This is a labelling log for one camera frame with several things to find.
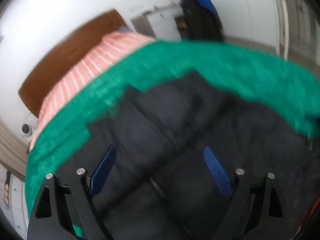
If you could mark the wooden headboard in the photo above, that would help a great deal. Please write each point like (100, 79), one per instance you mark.
(61, 58)

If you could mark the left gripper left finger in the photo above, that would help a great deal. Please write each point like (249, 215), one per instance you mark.
(50, 217)

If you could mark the white desk with drawer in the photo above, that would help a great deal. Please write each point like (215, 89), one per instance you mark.
(159, 23)

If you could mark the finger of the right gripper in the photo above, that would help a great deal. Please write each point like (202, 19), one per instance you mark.
(313, 118)

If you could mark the black puffer jacket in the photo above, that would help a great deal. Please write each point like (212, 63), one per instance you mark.
(160, 186)

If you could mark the white side cabinet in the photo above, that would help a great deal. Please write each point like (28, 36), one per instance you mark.
(13, 202)

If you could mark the green patterned bedspread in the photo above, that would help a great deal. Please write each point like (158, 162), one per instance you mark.
(284, 87)

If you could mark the pink plaid bed sheet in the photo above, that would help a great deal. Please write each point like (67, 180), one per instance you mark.
(113, 47)

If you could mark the black and blue hanging coat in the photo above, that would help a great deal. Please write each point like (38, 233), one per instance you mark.
(202, 20)

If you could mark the white wardrobe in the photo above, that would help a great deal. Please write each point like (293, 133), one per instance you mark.
(289, 27)

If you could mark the white round fan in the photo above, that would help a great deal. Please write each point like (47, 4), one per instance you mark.
(27, 132)

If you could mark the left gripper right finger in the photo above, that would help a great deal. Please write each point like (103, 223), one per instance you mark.
(254, 196)

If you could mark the beige curtain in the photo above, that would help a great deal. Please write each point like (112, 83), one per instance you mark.
(13, 152)

